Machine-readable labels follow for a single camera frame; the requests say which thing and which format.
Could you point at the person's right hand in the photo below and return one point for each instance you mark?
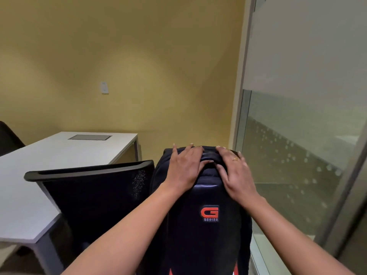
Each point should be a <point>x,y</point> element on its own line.
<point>238,180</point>

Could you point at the person's left hand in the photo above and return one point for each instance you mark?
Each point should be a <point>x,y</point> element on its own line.
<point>185,168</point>

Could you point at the black backpack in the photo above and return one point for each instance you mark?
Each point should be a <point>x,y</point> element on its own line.
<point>200,240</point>

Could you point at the black mesh office chair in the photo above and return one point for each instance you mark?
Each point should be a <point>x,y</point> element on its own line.
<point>8,140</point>
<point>94,197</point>

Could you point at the person's left forearm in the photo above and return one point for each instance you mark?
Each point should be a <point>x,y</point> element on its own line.
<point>129,234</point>

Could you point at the person's right forearm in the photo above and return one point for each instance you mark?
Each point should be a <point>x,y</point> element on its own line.
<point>292,243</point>

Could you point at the white table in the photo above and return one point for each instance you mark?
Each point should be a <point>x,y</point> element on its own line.
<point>23,180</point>

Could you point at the frosted glass wall panel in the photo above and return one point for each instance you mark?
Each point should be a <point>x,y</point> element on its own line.
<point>301,111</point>

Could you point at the white wall switch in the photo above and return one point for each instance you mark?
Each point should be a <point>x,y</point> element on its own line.
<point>104,87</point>

